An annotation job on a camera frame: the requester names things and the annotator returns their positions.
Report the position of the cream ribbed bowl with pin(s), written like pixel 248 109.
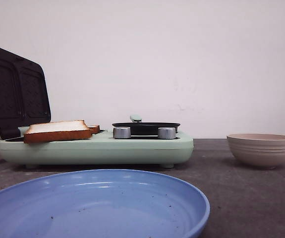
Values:
pixel 260 150

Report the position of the right silver knob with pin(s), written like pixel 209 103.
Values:
pixel 166 133

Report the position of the blue plate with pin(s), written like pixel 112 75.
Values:
pixel 103 204

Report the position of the mint green breakfast maker base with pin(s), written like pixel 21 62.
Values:
pixel 100 149

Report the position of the left silver knob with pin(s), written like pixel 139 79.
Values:
pixel 121 132

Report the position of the white bread slice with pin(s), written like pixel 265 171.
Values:
pixel 57 131
pixel 94 129

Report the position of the silver knob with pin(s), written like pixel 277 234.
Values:
pixel 166 133
pixel 121 132

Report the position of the black frying pan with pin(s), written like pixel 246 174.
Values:
pixel 140 128

